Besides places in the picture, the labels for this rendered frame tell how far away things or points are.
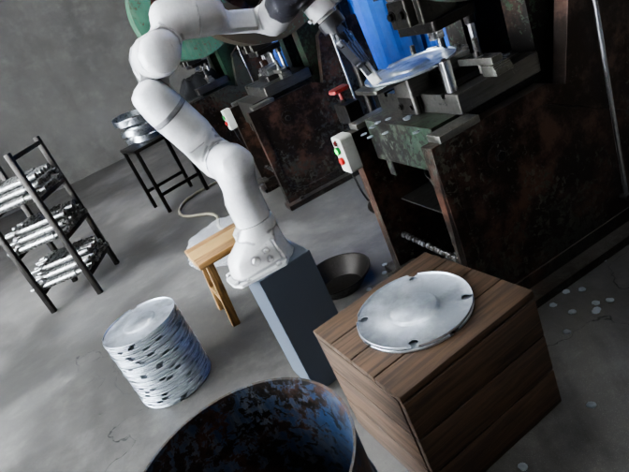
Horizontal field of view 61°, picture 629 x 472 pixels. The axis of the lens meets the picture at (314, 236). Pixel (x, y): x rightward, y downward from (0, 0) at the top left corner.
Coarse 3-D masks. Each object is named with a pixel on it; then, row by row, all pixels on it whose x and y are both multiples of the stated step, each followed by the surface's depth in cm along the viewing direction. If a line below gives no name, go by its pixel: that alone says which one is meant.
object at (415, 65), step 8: (440, 48) 169; (448, 48) 165; (408, 56) 176; (416, 56) 174; (424, 56) 169; (432, 56) 164; (440, 56) 160; (448, 56) 153; (392, 64) 177; (400, 64) 173; (408, 64) 165; (416, 64) 161; (424, 64) 159; (432, 64) 155; (384, 72) 172; (392, 72) 164; (400, 72) 160; (408, 72) 158; (416, 72) 154; (424, 72) 151; (368, 80) 171; (384, 80) 162; (392, 80) 158; (400, 80) 152
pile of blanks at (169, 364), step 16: (176, 304) 202; (176, 320) 195; (160, 336) 189; (176, 336) 193; (192, 336) 204; (112, 352) 189; (128, 352) 186; (144, 352) 187; (160, 352) 189; (176, 352) 193; (192, 352) 201; (128, 368) 191; (144, 368) 189; (160, 368) 190; (176, 368) 194; (192, 368) 200; (208, 368) 206; (144, 384) 193; (160, 384) 193; (176, 384) 195; (192, 384) 198; (144, 400) 199; (160, 400) 196; (176, 400) 196
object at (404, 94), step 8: (408, 80) 159; (416, 80) 160; (424, 80) 161; (360, 88) 166; (368, 88) 161; (376, 88) 157; (384, 88) 154; (400, 88) 165; (408, 88) 161; (416, 88) 161; (424, 88) 162; (400, 96) 167; (408, 96) 163; (416, 96) 162; (400, 104) 169; (408, 104) 165; (416, 104) 162; (408, 112) 168; (416, 112) 164
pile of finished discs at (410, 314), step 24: (384, 288) 142; (408, 288) 137; (432, 288) 133; (456, 288) 129; (360, 312) 137; (384, 312) 133; (408, 312) 128; (432, 312) 125; (456, 312) 122; (360, 336) 128; (384, 336) 124; (408, 336) 121; (432, 336) 118
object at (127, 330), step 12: (156, 300) 209; (168, 300) 205; (132, 312) 208; (144, 312) 202; (156, 312) 200; (168, 312) 196; (120, 324) 203; (132, 324) 197; (144, 324) 193; (156, 324) 191; (108, 336) 198; (120, 336) 194; (132, 336) 190; (108, 348) 189
